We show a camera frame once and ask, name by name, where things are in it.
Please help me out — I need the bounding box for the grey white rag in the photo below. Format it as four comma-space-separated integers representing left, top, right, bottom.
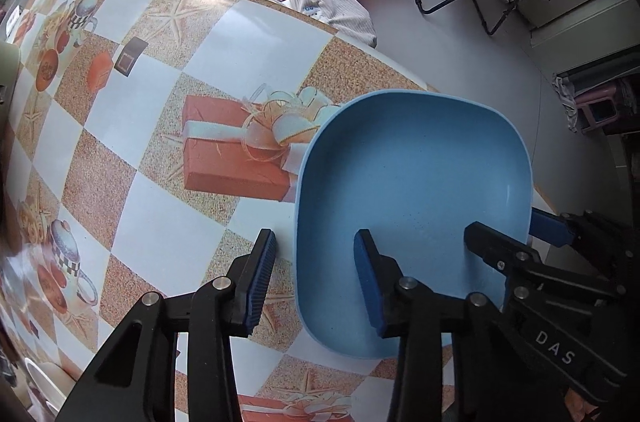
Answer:
552, 72, 582, 133

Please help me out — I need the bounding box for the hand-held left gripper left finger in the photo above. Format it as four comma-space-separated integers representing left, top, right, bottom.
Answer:
55, 228, 277, 422

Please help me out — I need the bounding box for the blue square plate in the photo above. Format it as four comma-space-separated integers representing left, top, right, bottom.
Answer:
294, 90, 535, 360

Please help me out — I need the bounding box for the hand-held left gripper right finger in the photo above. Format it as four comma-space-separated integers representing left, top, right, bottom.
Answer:
353, 229, 571, 422

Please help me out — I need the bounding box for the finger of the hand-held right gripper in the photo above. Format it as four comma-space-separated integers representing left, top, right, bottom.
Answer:
464, 222, 627, 303
529, 208, 640, 289

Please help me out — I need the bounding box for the printed checkered tablecloth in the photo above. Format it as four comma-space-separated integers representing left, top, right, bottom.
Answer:
0, 0, 546, 422

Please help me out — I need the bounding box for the pink plastic stool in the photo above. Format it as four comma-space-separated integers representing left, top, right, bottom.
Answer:
575, 85, 633, 134

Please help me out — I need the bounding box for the grey white cloth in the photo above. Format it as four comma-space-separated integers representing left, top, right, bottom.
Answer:
285, 0, 378, 48

